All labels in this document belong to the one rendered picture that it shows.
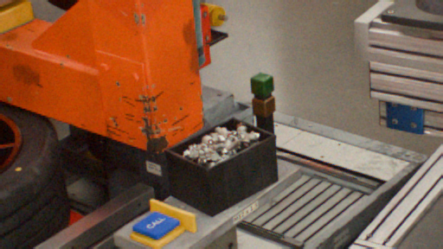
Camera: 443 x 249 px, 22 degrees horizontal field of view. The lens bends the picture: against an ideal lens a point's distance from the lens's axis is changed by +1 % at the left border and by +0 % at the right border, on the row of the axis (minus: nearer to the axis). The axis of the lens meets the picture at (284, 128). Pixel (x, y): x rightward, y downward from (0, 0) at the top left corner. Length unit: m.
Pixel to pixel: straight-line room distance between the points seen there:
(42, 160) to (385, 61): 0.79
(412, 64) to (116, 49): 0.63
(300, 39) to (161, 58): 1.97
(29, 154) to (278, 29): 2.01
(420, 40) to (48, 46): 0.85
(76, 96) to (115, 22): 0.27
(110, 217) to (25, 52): 0.44
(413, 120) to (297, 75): 1.56
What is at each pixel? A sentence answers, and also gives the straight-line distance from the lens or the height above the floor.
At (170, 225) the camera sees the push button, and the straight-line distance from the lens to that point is 2.30.
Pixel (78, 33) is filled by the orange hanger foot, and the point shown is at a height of 0.75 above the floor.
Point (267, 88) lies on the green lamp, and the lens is 2.46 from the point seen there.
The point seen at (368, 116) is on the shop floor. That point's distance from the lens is 3.72.
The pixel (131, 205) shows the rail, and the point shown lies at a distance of 2.58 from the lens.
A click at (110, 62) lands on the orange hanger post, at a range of 2.45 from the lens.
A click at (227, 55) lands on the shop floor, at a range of 4.23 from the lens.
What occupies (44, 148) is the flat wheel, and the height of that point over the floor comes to 0.50.
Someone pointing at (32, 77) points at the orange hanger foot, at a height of 0.62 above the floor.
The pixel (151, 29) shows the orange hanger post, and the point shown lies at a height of 0.81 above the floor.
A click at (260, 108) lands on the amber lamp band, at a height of 0.59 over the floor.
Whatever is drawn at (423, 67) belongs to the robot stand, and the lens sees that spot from 2.40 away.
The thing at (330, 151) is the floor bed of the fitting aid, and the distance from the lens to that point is 3.35.
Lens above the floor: 1.69
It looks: 27 degrees down
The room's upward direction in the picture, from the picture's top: 4 degrees counter-clockwise
